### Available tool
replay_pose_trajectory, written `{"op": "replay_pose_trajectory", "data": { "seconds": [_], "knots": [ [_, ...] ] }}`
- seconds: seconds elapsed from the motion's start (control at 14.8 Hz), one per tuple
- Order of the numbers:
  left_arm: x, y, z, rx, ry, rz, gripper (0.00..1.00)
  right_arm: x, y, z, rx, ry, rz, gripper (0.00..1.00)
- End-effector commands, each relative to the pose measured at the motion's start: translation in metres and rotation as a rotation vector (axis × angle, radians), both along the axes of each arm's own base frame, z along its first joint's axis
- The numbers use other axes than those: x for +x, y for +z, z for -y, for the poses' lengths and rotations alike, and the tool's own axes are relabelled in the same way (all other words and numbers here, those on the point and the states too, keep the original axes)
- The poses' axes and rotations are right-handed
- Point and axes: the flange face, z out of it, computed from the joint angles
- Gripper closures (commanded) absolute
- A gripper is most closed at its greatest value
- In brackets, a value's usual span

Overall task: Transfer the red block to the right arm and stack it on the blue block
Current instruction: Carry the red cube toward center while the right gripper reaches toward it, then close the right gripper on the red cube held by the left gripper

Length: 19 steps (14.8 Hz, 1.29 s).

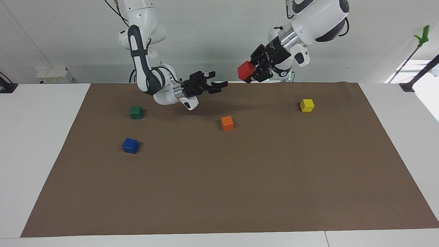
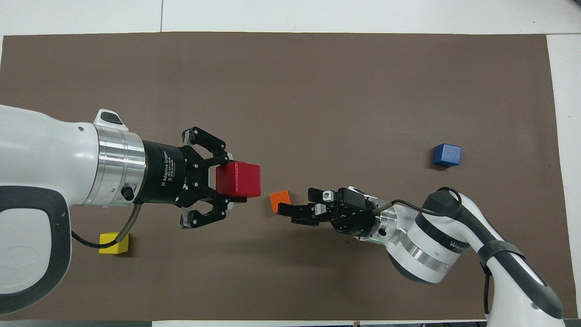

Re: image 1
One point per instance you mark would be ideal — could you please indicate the green wooden block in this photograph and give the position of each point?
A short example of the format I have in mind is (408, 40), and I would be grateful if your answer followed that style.
(136, 112)

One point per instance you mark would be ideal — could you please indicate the black table clamp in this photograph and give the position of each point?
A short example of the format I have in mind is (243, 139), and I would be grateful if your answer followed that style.
(7, 86)

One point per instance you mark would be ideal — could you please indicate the white wall power strip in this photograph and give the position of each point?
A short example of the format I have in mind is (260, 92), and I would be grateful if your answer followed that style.
(55, 74)

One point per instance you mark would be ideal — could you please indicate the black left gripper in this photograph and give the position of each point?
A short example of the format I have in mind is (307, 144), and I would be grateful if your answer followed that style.
(274, 55)

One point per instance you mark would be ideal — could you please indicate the blue wooden block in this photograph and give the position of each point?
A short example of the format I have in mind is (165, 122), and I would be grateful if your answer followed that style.
(130, 145)

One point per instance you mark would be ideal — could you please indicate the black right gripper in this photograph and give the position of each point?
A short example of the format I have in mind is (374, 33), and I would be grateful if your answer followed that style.
(193, 85)

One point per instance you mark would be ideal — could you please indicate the green-tipped thin rod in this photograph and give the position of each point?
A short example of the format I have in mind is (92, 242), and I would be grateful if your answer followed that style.
(423, 36)

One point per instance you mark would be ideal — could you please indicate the yellow wooden block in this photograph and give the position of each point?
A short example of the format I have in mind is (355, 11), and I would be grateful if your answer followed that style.
(307, 105)

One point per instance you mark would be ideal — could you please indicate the orange wooden block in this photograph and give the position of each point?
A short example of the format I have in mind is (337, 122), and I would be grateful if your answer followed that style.
(227, 123)

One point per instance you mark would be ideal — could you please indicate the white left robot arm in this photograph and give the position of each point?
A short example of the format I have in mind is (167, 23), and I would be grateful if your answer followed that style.
(319, 17)

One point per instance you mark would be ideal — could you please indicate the red wooden block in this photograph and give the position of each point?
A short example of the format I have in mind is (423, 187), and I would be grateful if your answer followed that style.
(246, 71)

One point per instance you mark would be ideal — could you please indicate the black pole with base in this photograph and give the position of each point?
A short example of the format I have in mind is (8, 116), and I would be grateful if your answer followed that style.
(408, 85)

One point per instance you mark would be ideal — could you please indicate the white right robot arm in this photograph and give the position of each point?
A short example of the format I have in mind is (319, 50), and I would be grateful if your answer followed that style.
(161, 85)

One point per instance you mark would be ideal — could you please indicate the brown table mat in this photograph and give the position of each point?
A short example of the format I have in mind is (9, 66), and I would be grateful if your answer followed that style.
(219, 178)

